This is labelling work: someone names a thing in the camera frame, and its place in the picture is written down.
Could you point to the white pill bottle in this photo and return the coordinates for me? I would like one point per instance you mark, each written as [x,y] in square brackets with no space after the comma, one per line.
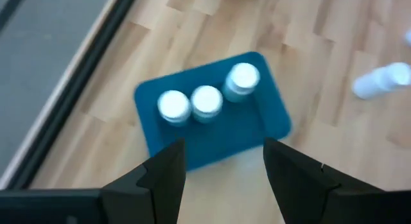
[173,105]
[206,100]
[379,82]
[244,78]

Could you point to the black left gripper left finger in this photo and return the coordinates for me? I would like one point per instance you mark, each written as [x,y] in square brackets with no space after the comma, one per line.
[154,192]

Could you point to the black table edge rail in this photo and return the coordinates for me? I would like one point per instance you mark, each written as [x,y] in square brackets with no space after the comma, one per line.
[72,89]

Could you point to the blue plastic basket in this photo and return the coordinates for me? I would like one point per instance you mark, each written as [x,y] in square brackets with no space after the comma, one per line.
[237,127]

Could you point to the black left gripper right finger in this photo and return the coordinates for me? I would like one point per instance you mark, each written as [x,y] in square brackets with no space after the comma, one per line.
[298,185]

